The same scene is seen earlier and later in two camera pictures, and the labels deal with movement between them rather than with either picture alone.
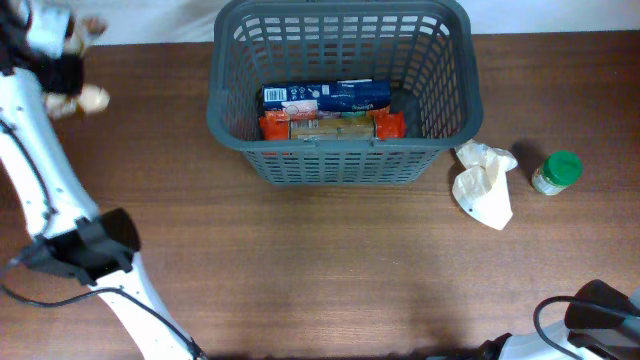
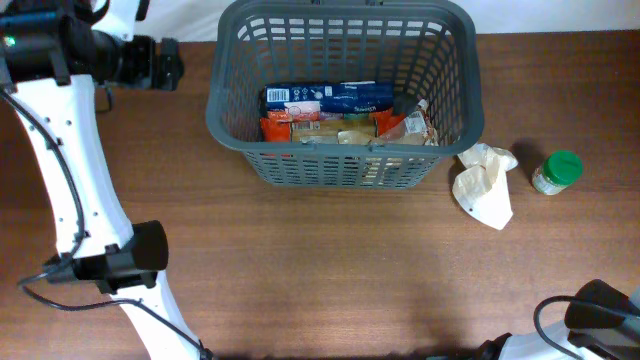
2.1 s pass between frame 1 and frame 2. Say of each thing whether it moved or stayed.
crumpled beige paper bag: stayed
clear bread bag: moved
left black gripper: moved
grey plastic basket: stayed
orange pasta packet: stayed
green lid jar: stayed
